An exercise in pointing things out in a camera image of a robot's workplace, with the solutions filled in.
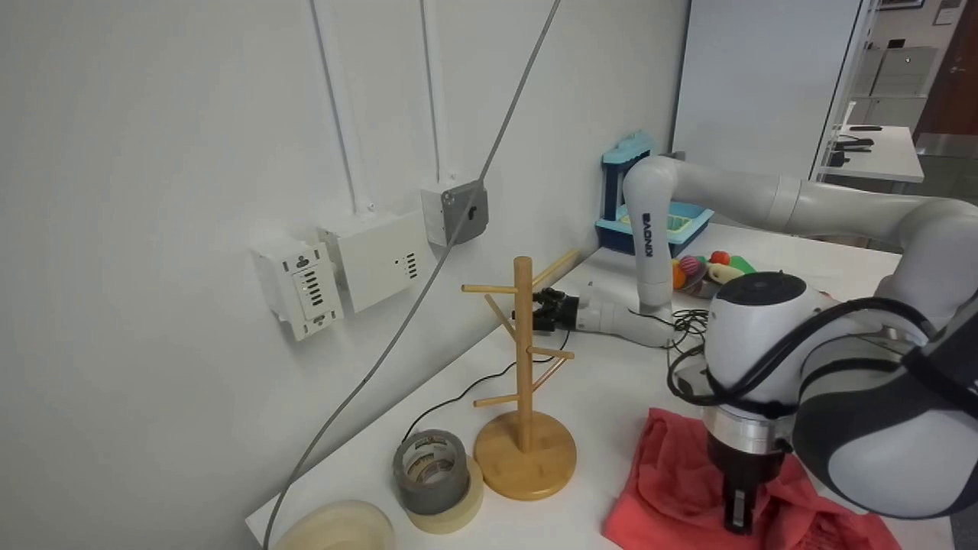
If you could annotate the white network wall box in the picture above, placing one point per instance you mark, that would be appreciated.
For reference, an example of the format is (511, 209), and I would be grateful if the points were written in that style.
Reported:
(298, 284)

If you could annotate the small black camera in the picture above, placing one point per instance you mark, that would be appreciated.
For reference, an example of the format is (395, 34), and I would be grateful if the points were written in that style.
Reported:
(553, 311)

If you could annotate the grey wall junction box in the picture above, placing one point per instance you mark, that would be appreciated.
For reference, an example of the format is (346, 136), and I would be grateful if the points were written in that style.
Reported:
(456, 212)

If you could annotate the cream round bowl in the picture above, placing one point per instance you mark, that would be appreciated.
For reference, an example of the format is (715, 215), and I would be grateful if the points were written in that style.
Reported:
(340, 528)

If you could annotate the wooden mug tree stand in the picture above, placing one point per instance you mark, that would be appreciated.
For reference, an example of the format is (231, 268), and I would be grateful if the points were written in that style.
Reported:
(523, 453)

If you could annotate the cream tape roll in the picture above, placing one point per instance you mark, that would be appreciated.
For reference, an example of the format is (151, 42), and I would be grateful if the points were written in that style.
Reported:
(447, 505)

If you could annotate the grey tape roll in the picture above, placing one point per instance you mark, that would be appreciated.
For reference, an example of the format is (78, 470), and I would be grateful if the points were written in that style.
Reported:
(426, 460)

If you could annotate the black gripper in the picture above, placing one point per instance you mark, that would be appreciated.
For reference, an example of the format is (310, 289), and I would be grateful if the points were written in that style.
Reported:
(747, 453)

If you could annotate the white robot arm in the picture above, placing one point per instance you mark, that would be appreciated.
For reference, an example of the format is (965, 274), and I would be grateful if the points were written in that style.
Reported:
(874, 399)

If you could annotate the orange cloth garment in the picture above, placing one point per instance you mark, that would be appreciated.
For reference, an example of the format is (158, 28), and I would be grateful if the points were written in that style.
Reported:
(673, 502)

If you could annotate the white wall socket box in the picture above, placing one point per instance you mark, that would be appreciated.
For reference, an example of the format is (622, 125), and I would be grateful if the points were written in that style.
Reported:
(377, 254)

